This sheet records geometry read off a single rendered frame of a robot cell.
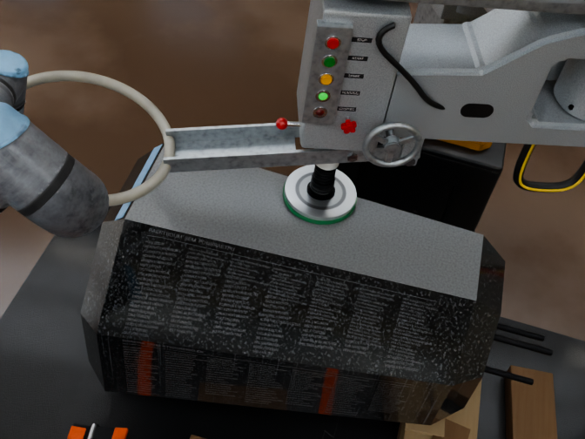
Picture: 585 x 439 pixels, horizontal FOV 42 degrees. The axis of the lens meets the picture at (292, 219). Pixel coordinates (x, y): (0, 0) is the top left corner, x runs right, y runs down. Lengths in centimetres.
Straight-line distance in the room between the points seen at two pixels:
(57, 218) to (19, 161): 10
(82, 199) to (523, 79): 115
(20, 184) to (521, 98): 126
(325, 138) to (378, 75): 23
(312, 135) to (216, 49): 223
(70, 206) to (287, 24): 327
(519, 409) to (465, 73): 142
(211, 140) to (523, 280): 169
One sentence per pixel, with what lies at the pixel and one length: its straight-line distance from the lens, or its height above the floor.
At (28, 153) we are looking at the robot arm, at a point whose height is 168.
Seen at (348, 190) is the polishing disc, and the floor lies 86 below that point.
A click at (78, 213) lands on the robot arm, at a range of 121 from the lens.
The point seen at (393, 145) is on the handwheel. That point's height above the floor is 121.
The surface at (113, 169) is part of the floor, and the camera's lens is 348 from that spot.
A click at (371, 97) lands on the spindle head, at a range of 188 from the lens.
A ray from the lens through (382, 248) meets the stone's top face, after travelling 220.
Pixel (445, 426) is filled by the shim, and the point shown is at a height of 22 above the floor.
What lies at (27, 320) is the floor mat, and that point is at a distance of 301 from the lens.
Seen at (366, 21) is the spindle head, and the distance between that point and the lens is 174.
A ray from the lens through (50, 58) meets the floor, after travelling 408.
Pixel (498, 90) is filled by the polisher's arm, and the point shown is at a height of 135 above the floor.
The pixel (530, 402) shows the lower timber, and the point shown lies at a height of 9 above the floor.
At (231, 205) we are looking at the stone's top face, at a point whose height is 83.
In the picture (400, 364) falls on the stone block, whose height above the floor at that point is 67.
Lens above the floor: 249
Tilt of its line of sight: 49 degrees down
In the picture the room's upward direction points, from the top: 10 degrees clockwise
